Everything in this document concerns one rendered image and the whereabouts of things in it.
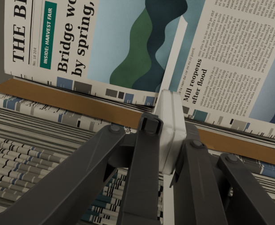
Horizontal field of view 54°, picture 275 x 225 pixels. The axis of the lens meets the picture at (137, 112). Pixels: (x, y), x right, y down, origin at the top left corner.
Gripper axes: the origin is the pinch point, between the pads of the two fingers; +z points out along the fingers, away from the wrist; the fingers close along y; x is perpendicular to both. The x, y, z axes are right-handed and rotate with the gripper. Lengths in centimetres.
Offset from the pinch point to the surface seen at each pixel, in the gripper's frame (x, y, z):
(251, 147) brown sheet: -4.8, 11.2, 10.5
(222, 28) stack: 6.4, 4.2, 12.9
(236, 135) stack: -5.4, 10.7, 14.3
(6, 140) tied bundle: -5.0, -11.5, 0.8
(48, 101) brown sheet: -4.6, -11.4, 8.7
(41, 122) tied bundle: -5.5, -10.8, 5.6
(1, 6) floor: -11, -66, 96
